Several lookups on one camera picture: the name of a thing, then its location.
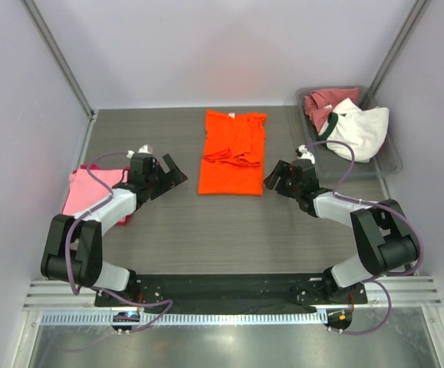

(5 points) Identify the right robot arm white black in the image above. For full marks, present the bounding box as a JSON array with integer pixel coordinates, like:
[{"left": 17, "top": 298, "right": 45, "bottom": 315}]
[{"left": 264, "top": 159, "right": 422, "bottom": 304}]

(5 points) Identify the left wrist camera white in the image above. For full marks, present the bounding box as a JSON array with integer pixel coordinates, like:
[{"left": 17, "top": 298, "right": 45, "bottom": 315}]
[{"left": 127, "top": 144, "right": 153, "bottom": 159}]

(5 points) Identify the white t shirt green collar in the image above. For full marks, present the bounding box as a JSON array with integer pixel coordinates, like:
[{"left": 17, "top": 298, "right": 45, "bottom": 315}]
[{"left": 317, "top": 98, "right": 390, "bottom": 163}]

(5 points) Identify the orange t shirt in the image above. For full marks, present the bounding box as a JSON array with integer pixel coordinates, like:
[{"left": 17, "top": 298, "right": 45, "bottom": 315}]
[{"left": 198, "top": 110, "right": 267, "bottom": 196}]

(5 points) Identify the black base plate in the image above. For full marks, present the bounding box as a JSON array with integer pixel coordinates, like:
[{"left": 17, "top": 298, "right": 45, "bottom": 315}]
[{"left": 94, "top": 272, "right": 368, "bottom": 334}]

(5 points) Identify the slotted cable duct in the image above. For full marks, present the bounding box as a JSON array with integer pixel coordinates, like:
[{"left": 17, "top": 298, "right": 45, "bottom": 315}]
[{"left": 41, "top": 310, "right": 327, "bottom": 327}]

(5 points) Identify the left aluminium corner post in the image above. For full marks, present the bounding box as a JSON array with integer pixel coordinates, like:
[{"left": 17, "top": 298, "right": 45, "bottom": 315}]
[{"left": 21, "top": 0, "right": 94, "bottom": 120}]

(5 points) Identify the right aluminium corner post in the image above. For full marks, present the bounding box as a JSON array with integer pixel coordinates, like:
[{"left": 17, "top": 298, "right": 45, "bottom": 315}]
[{"left": 369, "top": 0, "right": 431, "bottom": 95}]

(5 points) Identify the aluminium corner post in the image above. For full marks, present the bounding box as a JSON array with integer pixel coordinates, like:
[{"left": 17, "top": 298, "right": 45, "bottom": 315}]
[
  {"left": 21, "top": 0, "right": 94, "bottom": 120},
  {"left": 369, "top": 0, "right": 431, "bottom": 95}
]

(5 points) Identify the folded light pink t shirt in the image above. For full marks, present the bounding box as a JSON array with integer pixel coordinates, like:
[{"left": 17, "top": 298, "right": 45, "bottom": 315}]
[{"left": 62, "top": 165, "right": 123, "bottom": 215}]

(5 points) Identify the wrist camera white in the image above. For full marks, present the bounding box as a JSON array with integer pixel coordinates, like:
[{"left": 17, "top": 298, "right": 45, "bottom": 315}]
[
  {"left": 127, "top": 144, "right": 153, "bottom": 159},
  {"left": 295, "top": 144, "right": 315, "bottom": 165}
]

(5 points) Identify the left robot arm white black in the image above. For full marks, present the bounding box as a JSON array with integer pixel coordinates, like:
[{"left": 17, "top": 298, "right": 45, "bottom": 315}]
[{"left": 41, "top": 147, "right": 188, "bottom": 306}]

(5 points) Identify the folded magenta t shirt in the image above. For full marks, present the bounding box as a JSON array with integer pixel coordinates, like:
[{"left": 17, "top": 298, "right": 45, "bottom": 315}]
[{"left": 74, "top": 163, "right": 134, "bottom": 226}]

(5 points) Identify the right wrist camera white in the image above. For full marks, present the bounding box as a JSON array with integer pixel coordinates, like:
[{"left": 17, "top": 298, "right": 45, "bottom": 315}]
[{"left": 295, "top": 144, "right": 315, "bottom": 165}]

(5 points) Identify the dusty red t shirt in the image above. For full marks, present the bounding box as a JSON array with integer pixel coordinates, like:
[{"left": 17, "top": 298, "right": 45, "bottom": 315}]
[{"left": 304, "top": 87, "right": 360, "bottom": 132}]

